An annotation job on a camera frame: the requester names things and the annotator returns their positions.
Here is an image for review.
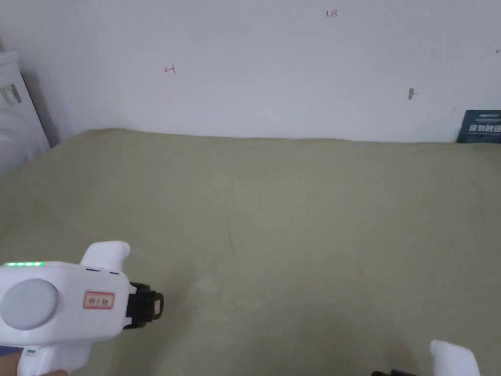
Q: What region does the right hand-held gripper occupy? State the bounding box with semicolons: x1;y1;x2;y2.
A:
371;339;480;376

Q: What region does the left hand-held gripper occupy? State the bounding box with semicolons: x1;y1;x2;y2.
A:
0;240;165;376

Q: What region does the person's left hand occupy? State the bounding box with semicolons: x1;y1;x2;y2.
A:
0;346;70;376

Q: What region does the white plastic-wrapped object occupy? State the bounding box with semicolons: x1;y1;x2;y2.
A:
0;39;60;173

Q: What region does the bed with pale green sheet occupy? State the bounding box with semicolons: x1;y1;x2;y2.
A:
0;128;501;376

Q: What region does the dark blue card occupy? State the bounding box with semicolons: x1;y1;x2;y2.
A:
456;109;501;144

